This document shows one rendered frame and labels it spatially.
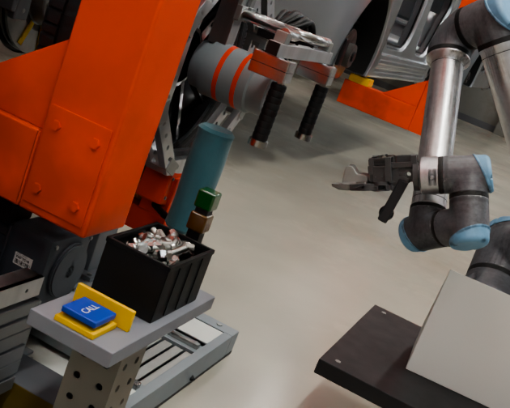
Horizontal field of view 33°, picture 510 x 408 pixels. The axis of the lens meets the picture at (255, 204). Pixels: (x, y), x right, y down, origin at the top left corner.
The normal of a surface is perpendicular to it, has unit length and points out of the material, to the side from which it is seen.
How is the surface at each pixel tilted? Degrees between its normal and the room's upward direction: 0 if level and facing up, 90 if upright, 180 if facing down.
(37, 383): 0
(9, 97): 90
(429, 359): 90
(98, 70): 90
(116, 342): 0
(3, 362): 90
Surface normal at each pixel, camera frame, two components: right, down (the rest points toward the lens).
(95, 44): -0.35, 0.11
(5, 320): 0.87, 0.40
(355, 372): 0.34, -0.91
